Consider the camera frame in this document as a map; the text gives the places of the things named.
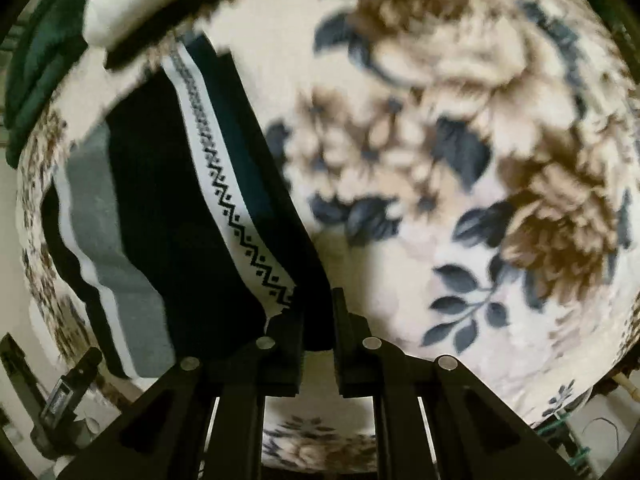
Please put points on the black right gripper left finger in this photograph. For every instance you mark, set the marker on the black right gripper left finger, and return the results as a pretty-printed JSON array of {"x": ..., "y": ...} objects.
[{"x": 203, "y": 419}]

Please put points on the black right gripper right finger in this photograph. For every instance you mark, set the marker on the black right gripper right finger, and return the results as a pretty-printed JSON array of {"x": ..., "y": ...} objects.
[{"x": 434, "y": 419}]

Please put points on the black grey white striped sock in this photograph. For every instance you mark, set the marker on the black grey white striped sock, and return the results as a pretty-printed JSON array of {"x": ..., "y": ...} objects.
[{"x": 81, "y": 220}]

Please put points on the black sock with patterned stripe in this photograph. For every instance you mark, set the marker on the black sock with patterned stripe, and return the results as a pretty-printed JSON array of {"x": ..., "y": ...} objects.
[{"x": 205, "y": 214}]

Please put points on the floral fleece blanket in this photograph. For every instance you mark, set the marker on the floral fleece blanket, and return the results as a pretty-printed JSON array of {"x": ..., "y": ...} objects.
[{"x": 468, "y": 174}]

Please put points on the black folded cloth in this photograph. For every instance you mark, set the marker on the black folded cloth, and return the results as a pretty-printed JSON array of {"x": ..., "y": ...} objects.
[{"x": 157, "y": 35}]

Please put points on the dark green folded garment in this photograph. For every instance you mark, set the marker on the dark green folded garment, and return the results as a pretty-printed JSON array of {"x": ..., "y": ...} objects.
[{"x": 48, "y": 48}]

